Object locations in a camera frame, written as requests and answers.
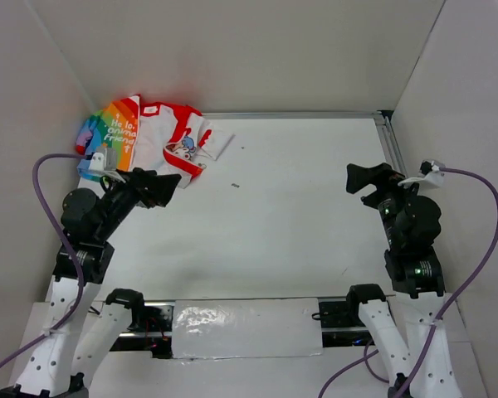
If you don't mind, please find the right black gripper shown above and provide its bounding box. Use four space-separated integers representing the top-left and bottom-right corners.
346 160 426 245

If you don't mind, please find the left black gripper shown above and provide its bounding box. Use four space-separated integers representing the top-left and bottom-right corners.
95 166 181 239

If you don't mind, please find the colourful rainbow children's jacket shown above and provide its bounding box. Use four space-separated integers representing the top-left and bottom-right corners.
76 95 233 189

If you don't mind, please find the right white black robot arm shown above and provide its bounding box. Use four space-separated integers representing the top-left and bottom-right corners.
345 161 462 397

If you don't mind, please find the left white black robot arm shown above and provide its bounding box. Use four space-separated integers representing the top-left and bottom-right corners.
0 168 181 397

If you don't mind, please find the aluminium frame rail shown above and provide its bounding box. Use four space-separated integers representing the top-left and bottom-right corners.
204 110 408 174

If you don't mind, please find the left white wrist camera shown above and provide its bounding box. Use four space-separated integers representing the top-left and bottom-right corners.
87 145 124 182

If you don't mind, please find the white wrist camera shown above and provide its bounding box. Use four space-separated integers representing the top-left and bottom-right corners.
87 145 124 182
398 159 445 189

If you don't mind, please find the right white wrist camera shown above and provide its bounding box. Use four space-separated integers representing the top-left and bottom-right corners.
398 159 445 189

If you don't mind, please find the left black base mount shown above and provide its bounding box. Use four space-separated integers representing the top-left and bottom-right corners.
110 300 173 359

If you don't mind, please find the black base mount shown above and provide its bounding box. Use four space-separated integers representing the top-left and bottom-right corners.
311 292 371 348
110 300 173 359

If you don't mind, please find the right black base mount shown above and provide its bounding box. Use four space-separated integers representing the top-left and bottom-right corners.
311 292 371 348

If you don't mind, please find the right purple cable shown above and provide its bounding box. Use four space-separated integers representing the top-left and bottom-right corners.
317 167 498 398

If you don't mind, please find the purple cable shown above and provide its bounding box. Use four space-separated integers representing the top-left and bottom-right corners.
0 153 93 393
317 167 498 398

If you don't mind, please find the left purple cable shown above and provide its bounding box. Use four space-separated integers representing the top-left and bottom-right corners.
0 153 93 393

